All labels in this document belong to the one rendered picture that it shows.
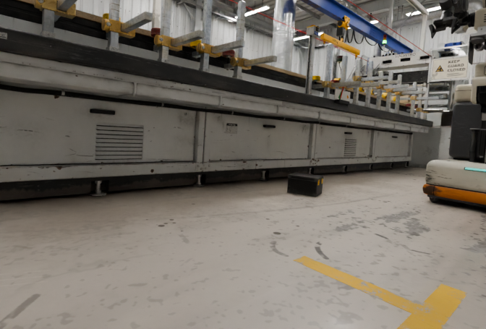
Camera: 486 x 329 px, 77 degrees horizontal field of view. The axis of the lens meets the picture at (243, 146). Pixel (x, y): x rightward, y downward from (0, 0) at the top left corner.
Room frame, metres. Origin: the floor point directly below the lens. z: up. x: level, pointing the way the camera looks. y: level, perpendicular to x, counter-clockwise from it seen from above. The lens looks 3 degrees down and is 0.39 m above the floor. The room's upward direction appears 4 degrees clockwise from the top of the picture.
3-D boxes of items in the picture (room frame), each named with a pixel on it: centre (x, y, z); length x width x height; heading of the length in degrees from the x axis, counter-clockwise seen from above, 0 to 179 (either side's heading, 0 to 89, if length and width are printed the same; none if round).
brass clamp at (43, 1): (1.24, 0.78, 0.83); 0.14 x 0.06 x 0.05; 133
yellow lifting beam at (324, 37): (7.62, -2.25, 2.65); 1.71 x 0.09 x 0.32; 133
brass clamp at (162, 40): (1.58, 0.41, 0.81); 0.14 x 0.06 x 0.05; 133
